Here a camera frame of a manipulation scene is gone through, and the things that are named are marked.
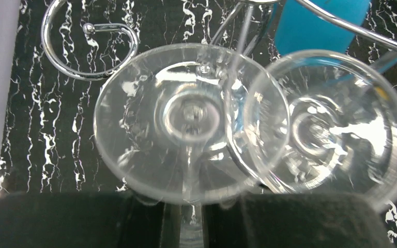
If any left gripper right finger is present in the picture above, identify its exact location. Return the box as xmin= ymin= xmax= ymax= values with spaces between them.
xmin=203 ymin=194 xmax=392 ymax=247

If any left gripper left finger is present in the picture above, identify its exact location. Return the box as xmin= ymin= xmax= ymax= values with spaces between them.
xmin=0 ymin=192 xmax=164 ymax=247

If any clear wine glass front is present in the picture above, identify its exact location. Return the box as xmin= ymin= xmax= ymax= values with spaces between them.
xmin=231 ymin=50 xmax=397 ymax=211

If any clear wine glass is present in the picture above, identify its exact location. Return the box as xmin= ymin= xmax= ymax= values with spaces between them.
xmin=231 ymin=50 xmax=397 ymax=211
xmin=93 ymin=43 xmax=289 ymax=247

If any blue plastic wine glass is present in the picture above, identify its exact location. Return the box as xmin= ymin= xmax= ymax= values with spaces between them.
xmin=273 ymin=0 xmax=397 ymax=74

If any chrome wine glass rack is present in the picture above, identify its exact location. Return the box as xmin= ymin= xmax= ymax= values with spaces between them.
xmin=41 ymin=1 xmax=397 ymax=81

